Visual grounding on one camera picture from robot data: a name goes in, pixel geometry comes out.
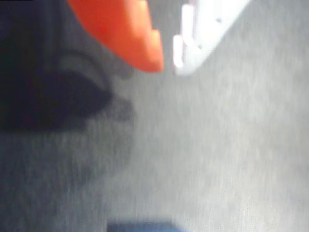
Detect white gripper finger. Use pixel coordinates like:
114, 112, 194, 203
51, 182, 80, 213
173, 0, 252, 75

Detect blue wooden cube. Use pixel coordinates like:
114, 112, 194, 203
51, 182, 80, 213
107, 220, 185, 232

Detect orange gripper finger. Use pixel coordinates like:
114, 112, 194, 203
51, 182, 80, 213
67, 0, 165, 73

